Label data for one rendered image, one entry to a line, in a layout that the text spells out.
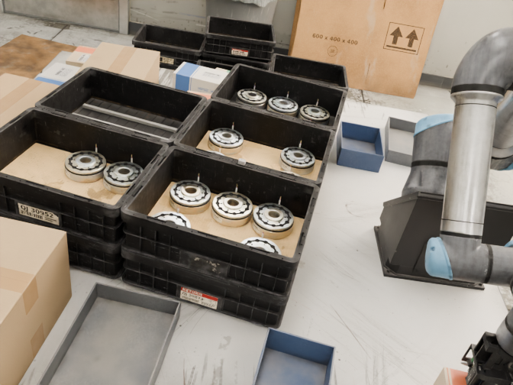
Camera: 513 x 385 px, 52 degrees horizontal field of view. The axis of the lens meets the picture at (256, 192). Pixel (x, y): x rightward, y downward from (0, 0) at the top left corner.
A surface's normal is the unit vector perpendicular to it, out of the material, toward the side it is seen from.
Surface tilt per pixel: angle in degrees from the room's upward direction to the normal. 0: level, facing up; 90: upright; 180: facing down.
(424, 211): 90
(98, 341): 0
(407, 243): 90
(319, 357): 90
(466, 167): 59
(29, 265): 0
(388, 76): 72
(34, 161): 0
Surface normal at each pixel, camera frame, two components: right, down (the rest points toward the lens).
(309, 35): -0.03, 0.39
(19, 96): 0.15, -0.79
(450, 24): -0.07, 0.59
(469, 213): -0.09, -0.02
